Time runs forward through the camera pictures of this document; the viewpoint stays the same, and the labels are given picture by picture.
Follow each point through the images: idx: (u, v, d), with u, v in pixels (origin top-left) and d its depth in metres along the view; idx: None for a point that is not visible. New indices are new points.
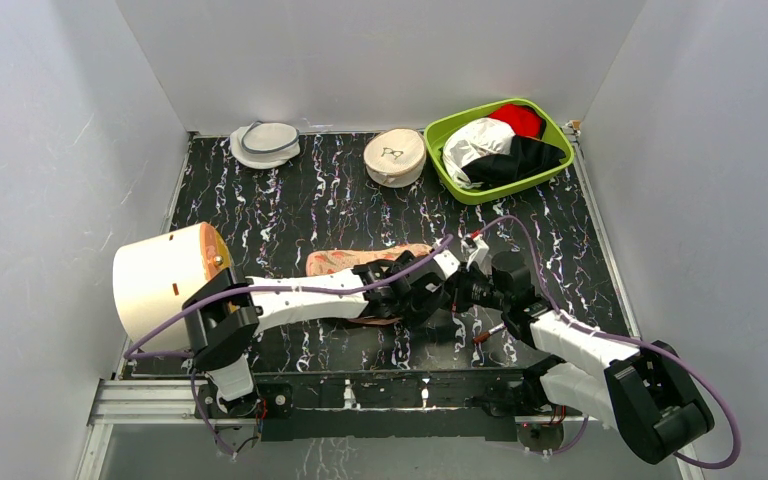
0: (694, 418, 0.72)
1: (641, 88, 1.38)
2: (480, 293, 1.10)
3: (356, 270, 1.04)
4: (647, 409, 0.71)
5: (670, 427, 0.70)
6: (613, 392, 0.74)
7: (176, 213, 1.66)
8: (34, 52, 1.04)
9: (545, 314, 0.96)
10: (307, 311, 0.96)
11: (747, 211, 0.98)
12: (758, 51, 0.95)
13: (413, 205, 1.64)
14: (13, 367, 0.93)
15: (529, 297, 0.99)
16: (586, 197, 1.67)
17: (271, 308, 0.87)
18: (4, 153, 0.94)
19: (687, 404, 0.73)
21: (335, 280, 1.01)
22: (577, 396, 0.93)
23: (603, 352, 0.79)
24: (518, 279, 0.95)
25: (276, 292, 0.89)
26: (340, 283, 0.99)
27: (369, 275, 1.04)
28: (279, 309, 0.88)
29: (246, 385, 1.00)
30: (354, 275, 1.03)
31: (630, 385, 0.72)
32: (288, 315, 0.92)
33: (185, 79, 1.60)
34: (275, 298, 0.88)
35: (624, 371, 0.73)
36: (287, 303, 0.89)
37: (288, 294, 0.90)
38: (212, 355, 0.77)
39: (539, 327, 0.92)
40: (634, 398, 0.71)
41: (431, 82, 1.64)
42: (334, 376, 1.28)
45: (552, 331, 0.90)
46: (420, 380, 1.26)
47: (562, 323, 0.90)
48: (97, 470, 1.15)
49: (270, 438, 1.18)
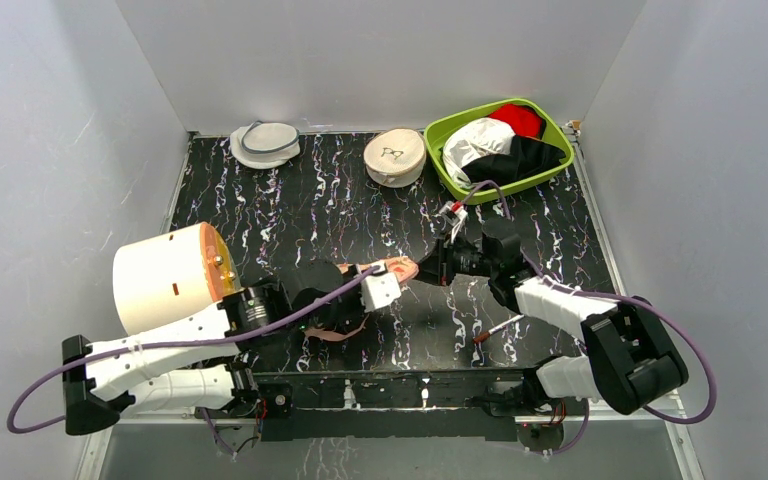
0: (667, 372, 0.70)
1: (641, 88, 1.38)
2: (468, 264, 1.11)
3: (221, 305, 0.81)
4: (621, 360, 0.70)
5: (641, 379, 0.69)
6: (589, 344, 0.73)
7: (176, 213, 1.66)
8: (33, 51, 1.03)
9: (530, 279, 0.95)
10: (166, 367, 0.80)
11: (747, 210, 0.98)
12: (760, 51, 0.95)
13: (413, 205, 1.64)
14: (14, 367, 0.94)
15: (517, 265, 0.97)
16: (586, 197, 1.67)
17: (107, 377, 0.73)
18: (3, 153, 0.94)
19: (663, 357, 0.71)
21: (191, 324, 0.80)
22: (567, 377, 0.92)
23: None
24: (509, 246, 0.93)
25: (115, 357, 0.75)
26: (198, 327, 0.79)
27: (240, 304, 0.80)
28: (120, 376, 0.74)
29: (217, 395, 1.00)
30: (217, 312, 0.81)
31: (605, 337, 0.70)
32: (141, 375, 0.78)
33: (185, 79, 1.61)
34: (113, 364, 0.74)
35: (600, 323, 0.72)
36: (129, 367, 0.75)
37: (130, 356, 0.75)
38: (78, 427, 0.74)
39: (523, 290, 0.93)
40: (608, 348, 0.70)
41: (431, 83, 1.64)
42: (334, 376, 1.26)
45: (536, 293, 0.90)
46: (420, 380, 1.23)
47: (545, 285, 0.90)
48: (97, 470, 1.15)
49: (270, 437, 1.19)
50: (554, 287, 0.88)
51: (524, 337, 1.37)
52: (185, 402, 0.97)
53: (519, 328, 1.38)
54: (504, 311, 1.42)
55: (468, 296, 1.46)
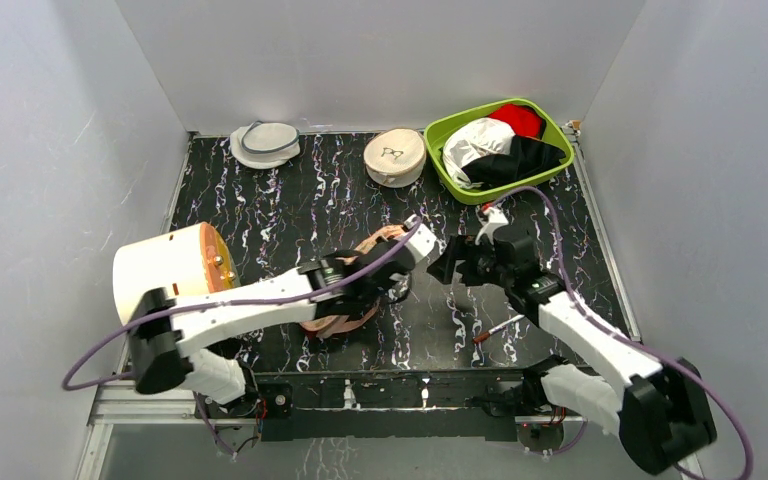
0: (699, 437, 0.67)
1: (641, 88, 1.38)
2: (484, 267, 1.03)
3: (303, 270, 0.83)
4: (661, 429, 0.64)
5: (674, 447, 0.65)
6: (628, 406, 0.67)
7: (176, 213, 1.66)
8: (33, 51, 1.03)
9: (558, 295, 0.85)
10: (244, 327, 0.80)
11: (747, 211, 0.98)
12: (759, 51, 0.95)
13: (413, 205, 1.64)
14: (14, 367, 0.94)
15: (535, 271, 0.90)
16: (586, 197, 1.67)
17: (193, 331, 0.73)
18: (3, 153, 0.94)
19: (697, 422, 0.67)
21: (273, 285, 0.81)
22: (578, 398, 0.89)
23: (622, 362, 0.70)
24: (521, 249, 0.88)
25: (202, 311, 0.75)
26: (280, 289, 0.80)
27: (321, 272, 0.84)
28: (205, 331, 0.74)
29: (236, 389, 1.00)
30: (298, 277, 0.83)
31: (652, 407, 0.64)
32: (221, 333, 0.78)
33: (185, 79, 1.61)
34: (199, 318, 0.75)
35: (645, 388, 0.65)
36: (213, 322, 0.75)
37: (215, 311, 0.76)
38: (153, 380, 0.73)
39: (549, 310, 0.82)
40: (651, 418, 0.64)
41: (431, 83, 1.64)
42: (334, 376, 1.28)
45: (565, 321, 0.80)
46: (420, 380, 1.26)
47: (577, 311, 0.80)
48: (97, 470, 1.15)
49: (270, 437, 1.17)
50: (588, 318, 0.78)
51: (524, 337, 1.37)
52: (209, 388, 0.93)
53: (518, 328, 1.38)
54: (504, 311, 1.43)
55: (468, 295, 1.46)
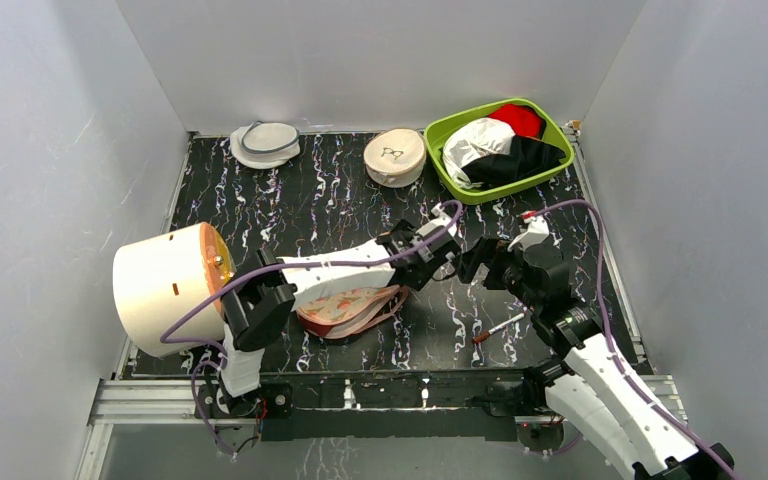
0: None
1: (641, 88, 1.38)
2: (510, 278, 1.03)
3: (379, 240, 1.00)
4: None
5: None
6: None
7: (175, 213, 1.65)
8: (33, 51, 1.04)
9: (597, 341, 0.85)
10: (336, 287, 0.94)
11: (747, 211, 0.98)
12: (759, 51, 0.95)
13: (413, 205, 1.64)
14: (13, 367, 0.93)
15: (565, 298, 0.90)
16: (586, 197, 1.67)
17: (304, 284, 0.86)
18: (3, 153, 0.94)
19: None
21: (360, 251, 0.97)
22: (588, 426, 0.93)
23: (658, 441, 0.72)
24: (554, 278, 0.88)
25: (307, 269, 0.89)
26: (366, 254, 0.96)
27: (393, 244, 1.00)
28: (312, 285, 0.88)
29: (251, 381, 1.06)
30: (377, 246, 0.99)
31: None
32: (320, 291, 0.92)
33: (185, 79, 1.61)
34: (306, 275, 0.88)
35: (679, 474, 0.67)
36: (319, 279, 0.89)
37: (318, 270, 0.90)
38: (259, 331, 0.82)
39: (584, 357, 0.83)
40: None
41: (431, 83, 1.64)
42: (334, 376, 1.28)
45: (601, 374, 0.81)
46: (420, 380, 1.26)
47: (613, 365, 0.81)
48: (97, 470, 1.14)
49: (270, 438, 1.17)
50: (627, 379, 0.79)
51: (524, 337, 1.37)
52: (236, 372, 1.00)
53: (519, 328, 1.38)
54: (504, 311, 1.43)
55: (468, 295, 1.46)
